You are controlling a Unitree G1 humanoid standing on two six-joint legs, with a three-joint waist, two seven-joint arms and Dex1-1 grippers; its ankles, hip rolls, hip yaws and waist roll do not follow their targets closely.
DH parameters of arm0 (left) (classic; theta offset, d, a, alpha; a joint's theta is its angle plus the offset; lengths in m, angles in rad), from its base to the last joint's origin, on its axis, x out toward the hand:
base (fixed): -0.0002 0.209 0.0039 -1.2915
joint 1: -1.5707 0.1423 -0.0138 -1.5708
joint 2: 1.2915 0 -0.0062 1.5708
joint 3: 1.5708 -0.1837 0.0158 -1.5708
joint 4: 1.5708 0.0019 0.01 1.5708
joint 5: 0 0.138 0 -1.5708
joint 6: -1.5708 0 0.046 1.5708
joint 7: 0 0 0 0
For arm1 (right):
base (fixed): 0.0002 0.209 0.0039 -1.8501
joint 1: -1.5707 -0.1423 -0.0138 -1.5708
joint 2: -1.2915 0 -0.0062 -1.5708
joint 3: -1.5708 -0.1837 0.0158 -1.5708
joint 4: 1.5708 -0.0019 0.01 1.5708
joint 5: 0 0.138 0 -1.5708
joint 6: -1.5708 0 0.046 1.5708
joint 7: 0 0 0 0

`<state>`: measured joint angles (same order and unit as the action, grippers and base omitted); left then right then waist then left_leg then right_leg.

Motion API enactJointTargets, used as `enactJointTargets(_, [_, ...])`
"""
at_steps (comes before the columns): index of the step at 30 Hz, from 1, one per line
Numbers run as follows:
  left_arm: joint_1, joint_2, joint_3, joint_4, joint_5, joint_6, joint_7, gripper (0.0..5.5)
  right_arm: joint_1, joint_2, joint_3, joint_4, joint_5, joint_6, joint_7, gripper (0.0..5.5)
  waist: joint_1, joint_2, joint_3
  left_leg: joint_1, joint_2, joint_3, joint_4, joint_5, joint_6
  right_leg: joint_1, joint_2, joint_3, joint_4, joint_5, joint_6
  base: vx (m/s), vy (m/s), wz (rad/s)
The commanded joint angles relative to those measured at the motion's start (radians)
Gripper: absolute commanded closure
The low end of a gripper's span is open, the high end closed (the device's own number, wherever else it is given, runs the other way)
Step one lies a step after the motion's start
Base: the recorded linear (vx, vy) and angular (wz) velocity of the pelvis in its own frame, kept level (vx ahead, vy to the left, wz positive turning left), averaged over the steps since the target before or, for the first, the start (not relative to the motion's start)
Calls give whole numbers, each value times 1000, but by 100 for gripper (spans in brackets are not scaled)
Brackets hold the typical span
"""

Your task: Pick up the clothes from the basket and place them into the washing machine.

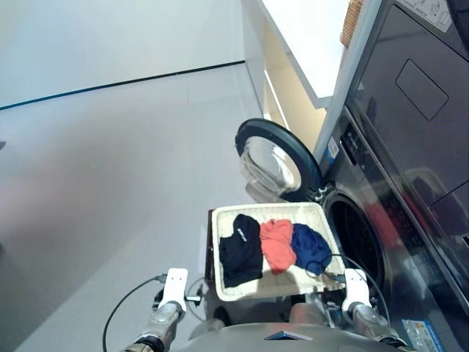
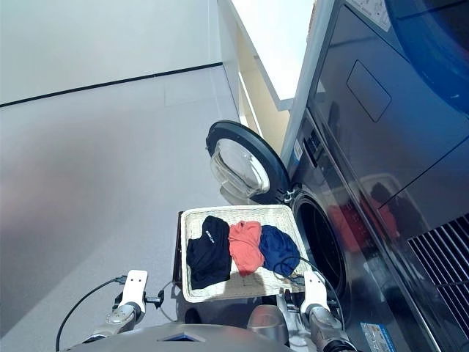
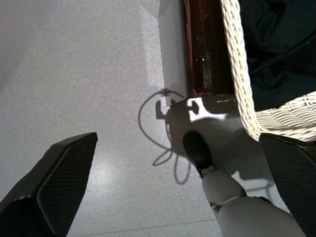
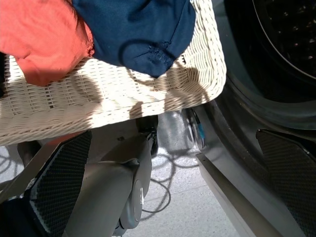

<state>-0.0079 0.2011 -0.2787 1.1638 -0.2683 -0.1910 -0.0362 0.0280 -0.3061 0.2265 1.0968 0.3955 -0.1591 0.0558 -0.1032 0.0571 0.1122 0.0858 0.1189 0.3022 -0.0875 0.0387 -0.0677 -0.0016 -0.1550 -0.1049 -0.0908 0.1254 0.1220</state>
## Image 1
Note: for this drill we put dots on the black garment with white print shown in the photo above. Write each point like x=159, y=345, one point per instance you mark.
x=240, y=253

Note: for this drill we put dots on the orange garment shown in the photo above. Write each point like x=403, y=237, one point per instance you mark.
x=276, y=245

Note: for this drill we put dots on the navy blue garment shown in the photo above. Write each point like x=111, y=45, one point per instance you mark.
x=309, y=243

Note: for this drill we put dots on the round glass washing machine door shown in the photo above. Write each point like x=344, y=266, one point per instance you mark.
x=278, y=161

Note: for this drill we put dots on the pale woven laundry basket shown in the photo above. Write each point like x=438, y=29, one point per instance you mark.
x=271, y=286

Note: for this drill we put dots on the grey washing machine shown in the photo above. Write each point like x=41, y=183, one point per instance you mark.
x=410, y=183

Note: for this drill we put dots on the brown wicker basket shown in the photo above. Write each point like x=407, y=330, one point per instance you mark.
x=351, y=22

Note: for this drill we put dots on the white shelf unit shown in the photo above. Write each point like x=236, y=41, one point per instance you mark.
x=289, y=55

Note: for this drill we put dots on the silver robot leg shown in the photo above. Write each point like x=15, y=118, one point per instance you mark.
x=205, y=328
x=308, y=313

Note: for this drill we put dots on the silver robot torso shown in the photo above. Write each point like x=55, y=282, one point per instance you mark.
x=256, y=337

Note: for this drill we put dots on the blue energy label sticker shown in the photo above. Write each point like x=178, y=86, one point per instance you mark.
x=421, y=335

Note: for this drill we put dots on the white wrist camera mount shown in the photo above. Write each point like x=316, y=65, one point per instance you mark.
x=175, y=289
x=354, y=289

